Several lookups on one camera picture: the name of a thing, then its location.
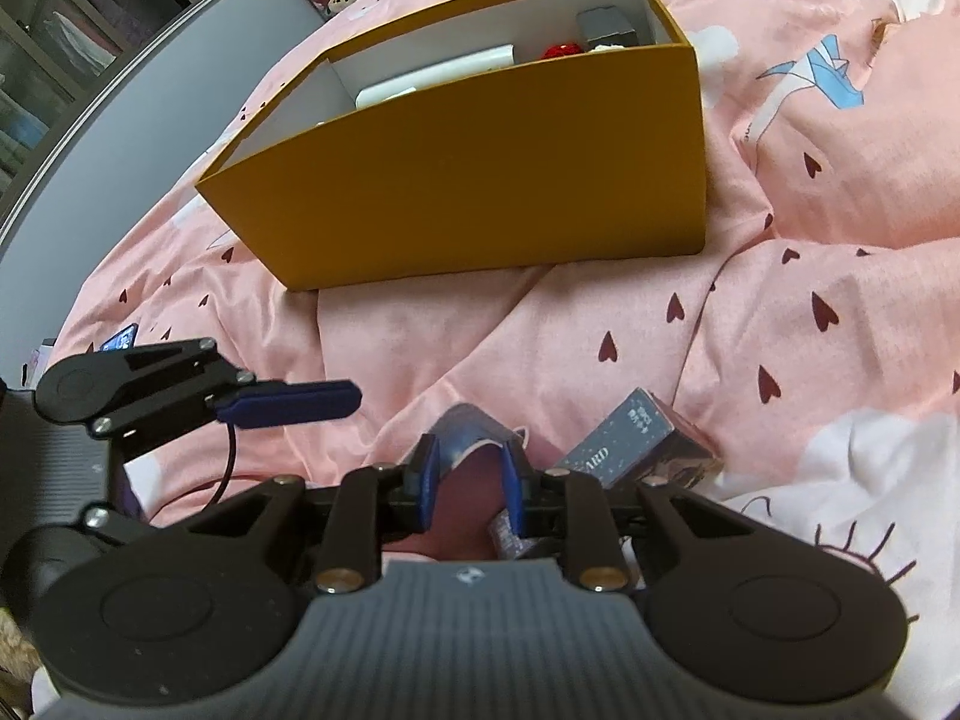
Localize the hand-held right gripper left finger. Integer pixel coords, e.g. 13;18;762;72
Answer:
191;431;443;595

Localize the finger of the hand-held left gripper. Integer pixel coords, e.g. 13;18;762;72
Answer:
96;337;363;460
81;506;192;541

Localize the dark grey small box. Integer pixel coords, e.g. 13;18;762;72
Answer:
576;6;638;46

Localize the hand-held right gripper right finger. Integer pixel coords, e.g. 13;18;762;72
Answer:
499;439;752;593

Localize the glass door wardrobe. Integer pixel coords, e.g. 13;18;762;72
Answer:
0;0;260;241

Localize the white cylinder tube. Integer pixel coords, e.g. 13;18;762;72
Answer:
354;43;517;110

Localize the dark blue card box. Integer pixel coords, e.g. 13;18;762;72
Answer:
553;388;725;515

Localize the yellow cardboard box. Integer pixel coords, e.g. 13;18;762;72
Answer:
195;0;710;292

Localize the shiny foil packet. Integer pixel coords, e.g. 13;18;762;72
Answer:
486;508;527;560

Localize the pink printed blanket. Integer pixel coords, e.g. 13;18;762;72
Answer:
56;0;960;720

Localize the blue and pink fabric item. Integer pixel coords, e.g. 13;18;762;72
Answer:
390;403;530;563

